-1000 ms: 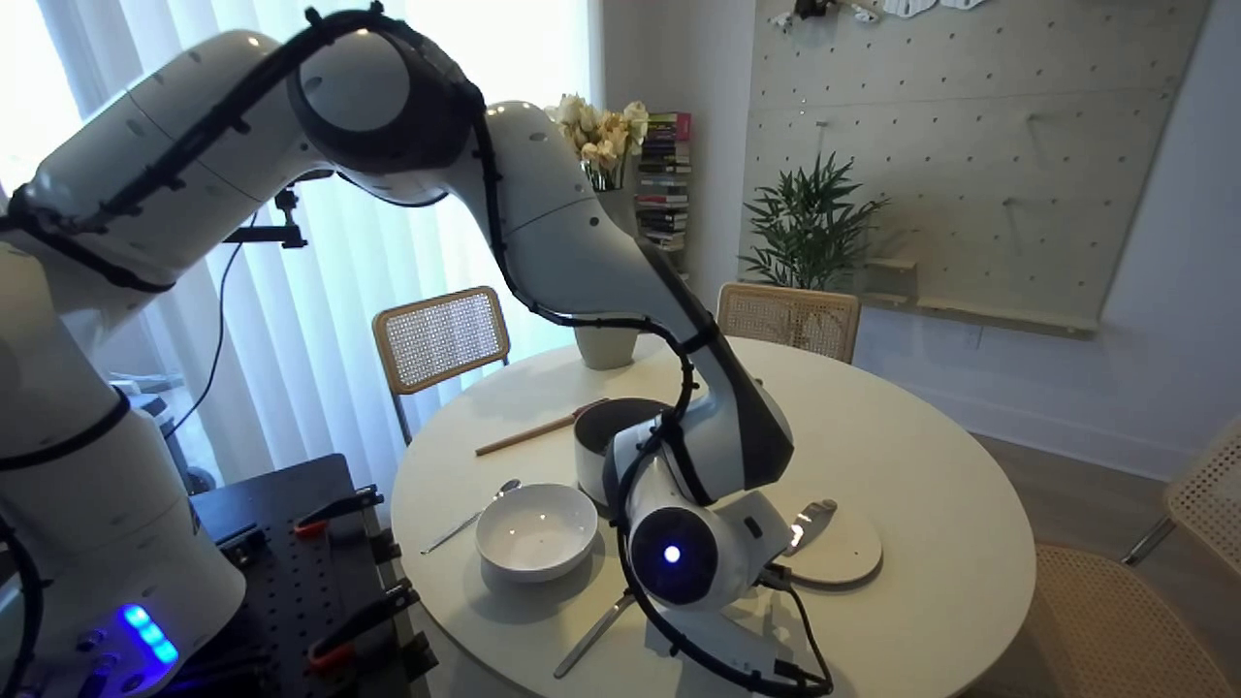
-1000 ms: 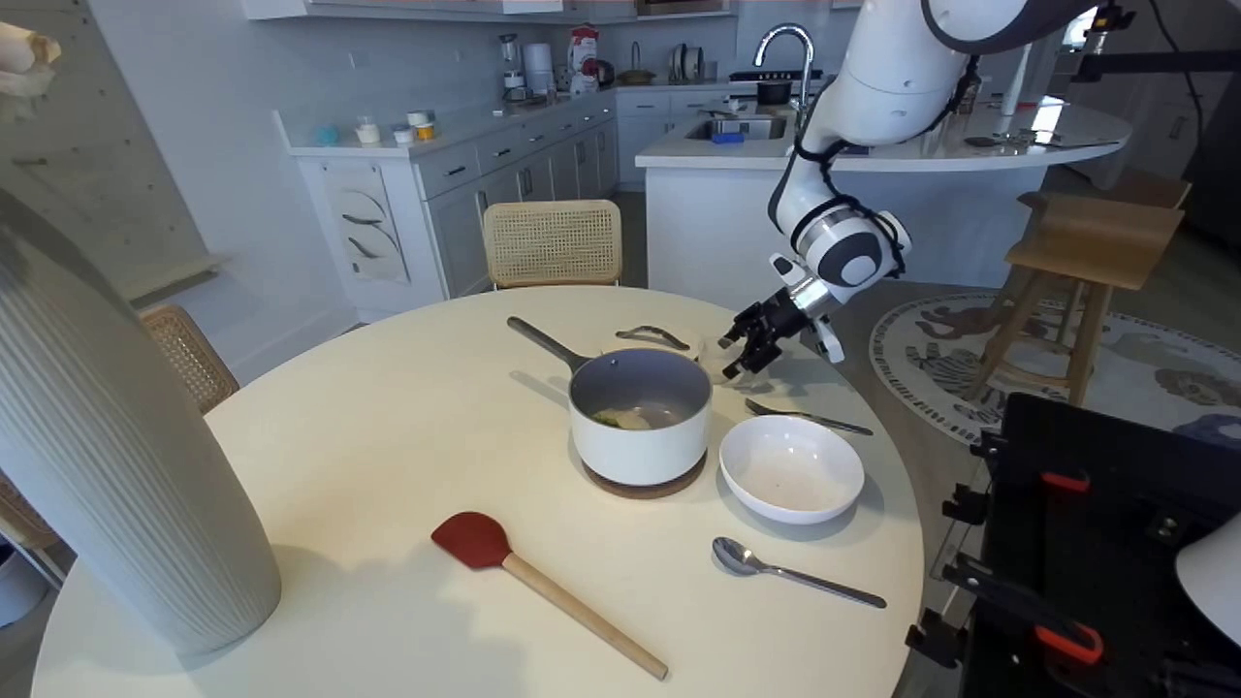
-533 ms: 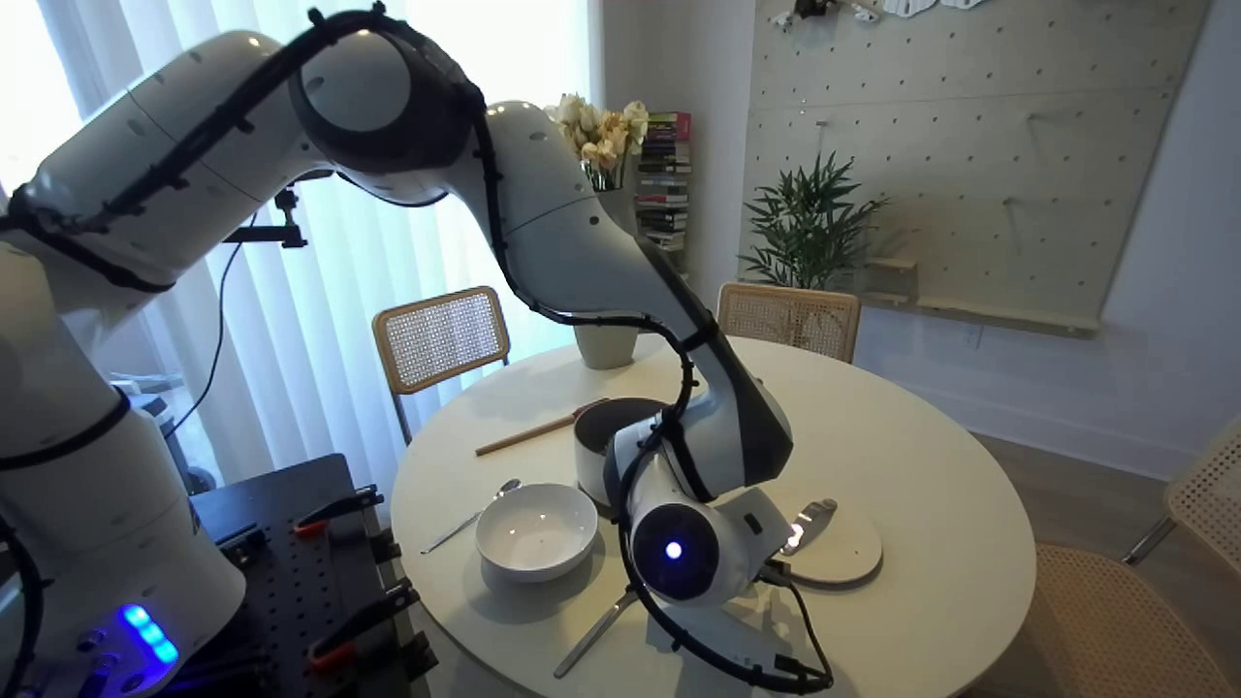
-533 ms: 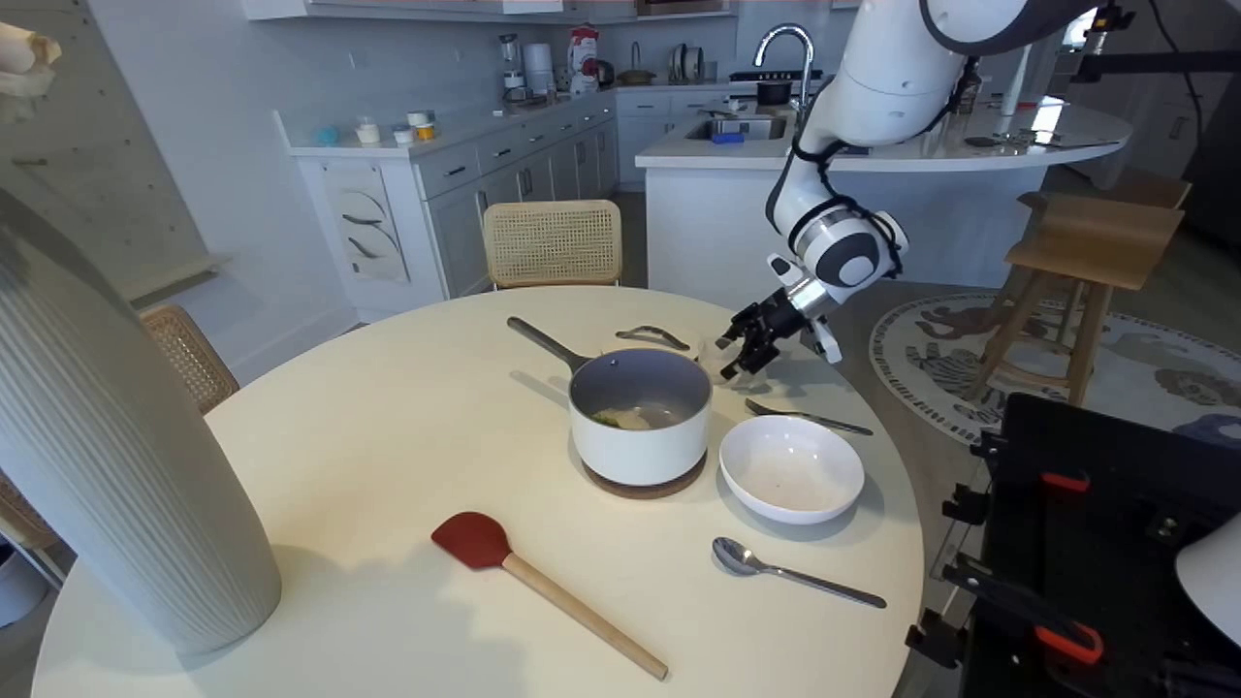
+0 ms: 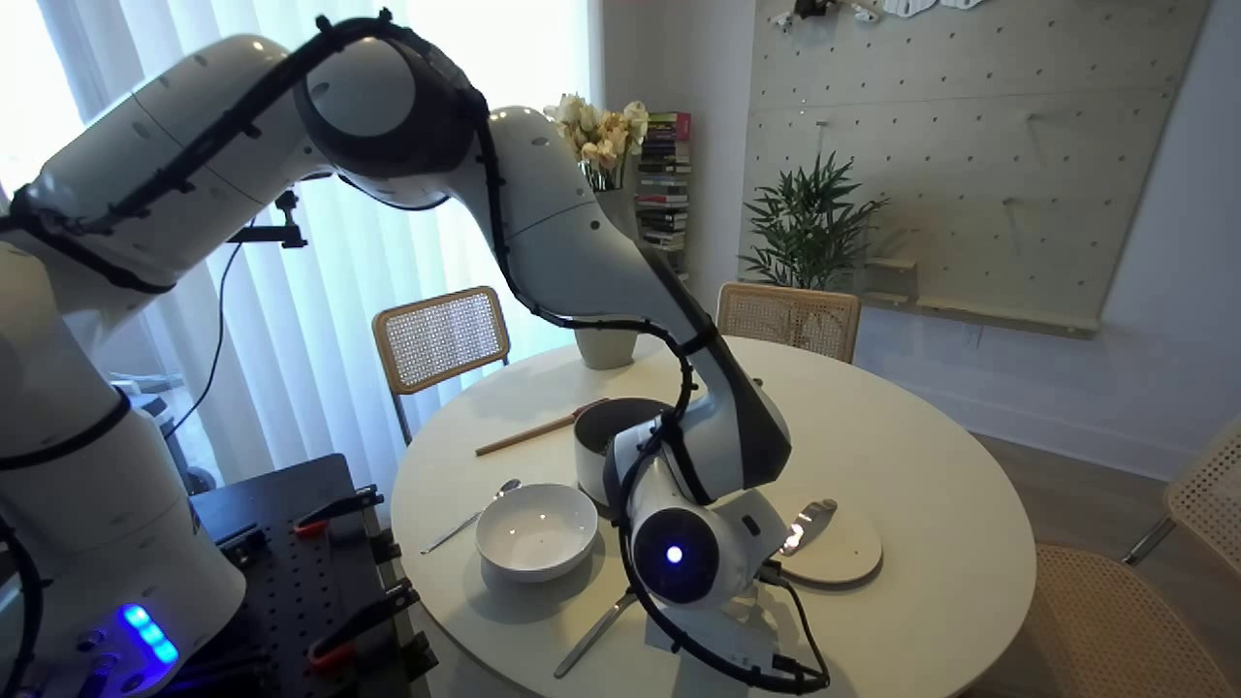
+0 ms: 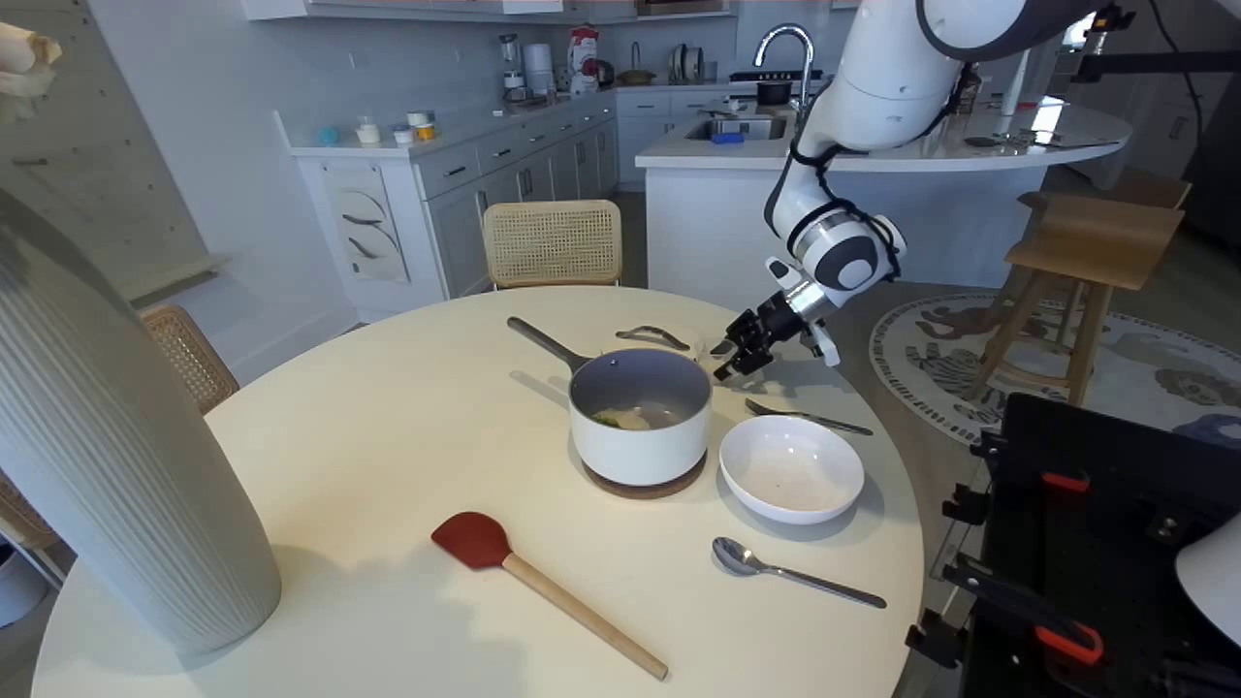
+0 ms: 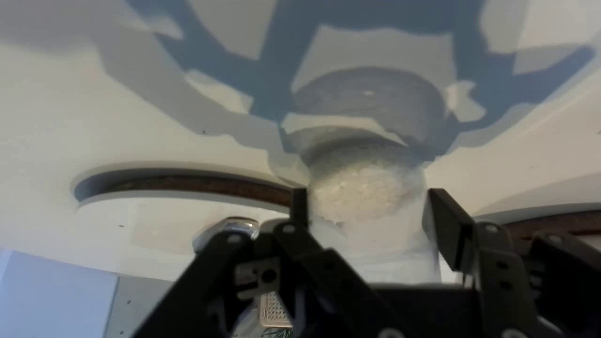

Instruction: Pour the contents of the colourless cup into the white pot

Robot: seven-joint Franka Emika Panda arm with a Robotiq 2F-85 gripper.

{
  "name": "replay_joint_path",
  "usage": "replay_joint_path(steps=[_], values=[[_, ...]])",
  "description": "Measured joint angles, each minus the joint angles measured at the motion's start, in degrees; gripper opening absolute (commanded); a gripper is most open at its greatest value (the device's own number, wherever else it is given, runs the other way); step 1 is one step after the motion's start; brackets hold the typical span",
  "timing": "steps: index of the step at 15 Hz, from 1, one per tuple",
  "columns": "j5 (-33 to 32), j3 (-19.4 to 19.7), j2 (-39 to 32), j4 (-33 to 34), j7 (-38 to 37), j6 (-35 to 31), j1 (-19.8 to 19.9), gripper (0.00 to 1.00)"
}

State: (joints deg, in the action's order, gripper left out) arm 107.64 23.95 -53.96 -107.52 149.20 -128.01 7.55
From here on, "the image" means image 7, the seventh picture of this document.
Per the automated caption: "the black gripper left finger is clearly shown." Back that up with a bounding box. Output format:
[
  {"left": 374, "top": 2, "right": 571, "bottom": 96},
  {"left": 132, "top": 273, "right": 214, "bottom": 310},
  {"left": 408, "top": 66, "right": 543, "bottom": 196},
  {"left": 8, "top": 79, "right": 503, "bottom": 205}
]
[{"left": 130, "top": 186, "right": 410, "bottom": 338}]

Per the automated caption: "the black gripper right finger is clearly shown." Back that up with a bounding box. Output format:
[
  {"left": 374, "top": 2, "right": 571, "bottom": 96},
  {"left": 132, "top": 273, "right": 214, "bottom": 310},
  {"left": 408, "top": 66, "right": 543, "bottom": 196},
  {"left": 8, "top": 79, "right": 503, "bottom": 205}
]
[{"left": 421, "top": 186, "right": 601, "bottom": 338}]

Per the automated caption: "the colourless plastic cup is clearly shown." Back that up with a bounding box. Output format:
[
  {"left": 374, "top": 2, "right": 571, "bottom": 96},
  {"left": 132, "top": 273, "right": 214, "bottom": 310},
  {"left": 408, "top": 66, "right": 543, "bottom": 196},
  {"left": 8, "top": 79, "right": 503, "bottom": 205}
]
[{"left": 280, "top": 66, "right": 455, "bottom": 286}]

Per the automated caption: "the beige plate with spoon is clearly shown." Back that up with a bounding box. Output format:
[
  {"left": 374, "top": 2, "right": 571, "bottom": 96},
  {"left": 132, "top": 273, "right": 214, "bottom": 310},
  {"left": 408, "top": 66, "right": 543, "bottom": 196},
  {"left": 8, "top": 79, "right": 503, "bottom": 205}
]
[{"left": 73, "top": 164, "right": 310, "bottom": 254}]

